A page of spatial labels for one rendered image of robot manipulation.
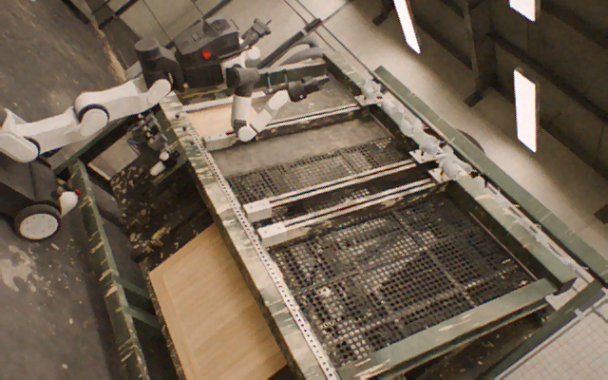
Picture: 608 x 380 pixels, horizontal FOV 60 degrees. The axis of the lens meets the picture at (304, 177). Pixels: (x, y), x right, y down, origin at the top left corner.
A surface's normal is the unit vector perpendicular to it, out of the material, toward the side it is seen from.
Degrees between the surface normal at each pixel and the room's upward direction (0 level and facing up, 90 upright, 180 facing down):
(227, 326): 90
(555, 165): 90
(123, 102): 90
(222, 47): 90
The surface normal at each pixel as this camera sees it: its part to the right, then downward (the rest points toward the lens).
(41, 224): 0.45, 0.62
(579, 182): -0.36, -0.43
